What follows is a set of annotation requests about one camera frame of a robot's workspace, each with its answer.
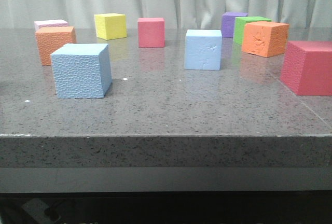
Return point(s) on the smooth light blue foam cube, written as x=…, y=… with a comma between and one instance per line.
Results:
x=203, y=50

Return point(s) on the textured light blue foam cube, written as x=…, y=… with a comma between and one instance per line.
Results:
x=81, y=71

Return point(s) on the small red foam cube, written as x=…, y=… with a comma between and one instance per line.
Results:
x=151, y=32

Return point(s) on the yellow foam cube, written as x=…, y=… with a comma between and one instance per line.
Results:
x=110, y=26

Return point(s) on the purple foam cube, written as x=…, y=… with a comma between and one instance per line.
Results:
x=228, y=21

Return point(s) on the green foam cube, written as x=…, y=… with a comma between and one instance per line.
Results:
x=239, y=25

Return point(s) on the orange cube right side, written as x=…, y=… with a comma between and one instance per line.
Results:
x=265, y=39

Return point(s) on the orange textured cube left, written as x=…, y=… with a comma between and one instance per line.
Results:
x=49, y=39

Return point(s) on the pale pink foam cube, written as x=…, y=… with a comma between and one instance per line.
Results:
x=50, y=23

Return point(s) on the large red foam cube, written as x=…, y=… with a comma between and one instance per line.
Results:
x=306, y=68

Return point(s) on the grey bracket under table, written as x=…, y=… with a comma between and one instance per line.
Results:
x=40, y=211

